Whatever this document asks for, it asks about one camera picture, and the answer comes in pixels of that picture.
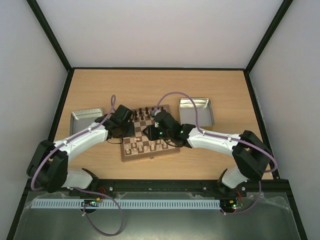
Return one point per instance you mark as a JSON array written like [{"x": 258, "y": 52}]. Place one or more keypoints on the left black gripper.
[{"x": 131, "y": 131}]

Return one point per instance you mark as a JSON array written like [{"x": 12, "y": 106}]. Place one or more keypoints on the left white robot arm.
[{"x": 49, "y": 167}]

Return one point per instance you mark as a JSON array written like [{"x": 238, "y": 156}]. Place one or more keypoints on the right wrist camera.
[{"x": 153, "y": 113}]

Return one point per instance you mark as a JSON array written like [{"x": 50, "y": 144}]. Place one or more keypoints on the dark chess pieces row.
[{"x": 143, "y": 113}]

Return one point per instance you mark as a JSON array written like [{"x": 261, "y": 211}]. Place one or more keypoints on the light blue cable duct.
[{"x": 129, "y": 204}]

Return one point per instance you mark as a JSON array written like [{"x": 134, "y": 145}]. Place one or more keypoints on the wooden chess board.
[{"x": 155, "y": 147}]

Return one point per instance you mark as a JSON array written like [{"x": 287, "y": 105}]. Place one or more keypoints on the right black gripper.
[{"x": 150, "y": 132}]

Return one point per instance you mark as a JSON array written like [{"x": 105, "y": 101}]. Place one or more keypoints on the black mounting rail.
[{"x": 205, "y": 188}]

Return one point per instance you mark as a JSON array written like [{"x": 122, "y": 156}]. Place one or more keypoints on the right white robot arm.
[{"x": 250, "y": 154}]

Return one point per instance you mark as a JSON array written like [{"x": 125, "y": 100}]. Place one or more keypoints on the white piece front row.
[{"x": 143, "y": 149}]

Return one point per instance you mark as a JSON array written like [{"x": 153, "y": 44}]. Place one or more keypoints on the black enclosure frame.
[{"x": 38, "y": 13}]

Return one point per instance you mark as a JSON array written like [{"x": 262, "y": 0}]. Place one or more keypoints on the silver metal tin lid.
[{"x": 81, "y": 119}]

